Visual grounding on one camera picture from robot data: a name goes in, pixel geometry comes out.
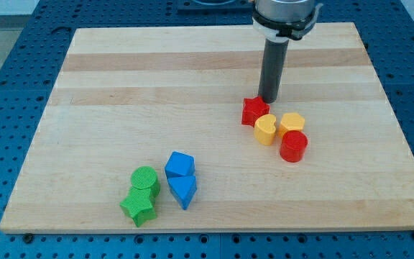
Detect wooden board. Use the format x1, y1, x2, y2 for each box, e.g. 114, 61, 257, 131
0, 22, 414, 234

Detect green star block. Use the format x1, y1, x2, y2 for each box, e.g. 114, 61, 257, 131
119, 187, 157, 227

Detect yellow pentagon block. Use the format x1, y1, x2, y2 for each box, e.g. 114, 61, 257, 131
277, 112, 305, 137

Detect blue triangle block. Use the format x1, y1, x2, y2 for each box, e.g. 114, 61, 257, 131
167, 176, 197, 210

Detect yellow heart block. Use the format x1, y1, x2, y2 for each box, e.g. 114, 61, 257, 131
254, 114, 276, 146

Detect blue cube block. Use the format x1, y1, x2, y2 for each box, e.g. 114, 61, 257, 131
165, 151, 196, 178

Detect red cylinder block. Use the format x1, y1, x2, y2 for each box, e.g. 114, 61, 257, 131
280, 130, 308, 163

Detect green cylinder block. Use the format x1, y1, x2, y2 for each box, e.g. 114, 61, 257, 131
131, 165, 160, 197

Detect dark blue base plate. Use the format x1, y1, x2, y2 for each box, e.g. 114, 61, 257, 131
177, 0, 252, 14

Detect red star block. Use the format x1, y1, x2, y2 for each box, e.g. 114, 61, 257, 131
241, 96, 270, 127

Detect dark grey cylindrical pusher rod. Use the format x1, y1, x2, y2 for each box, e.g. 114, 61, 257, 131
258, 40, 288, 104

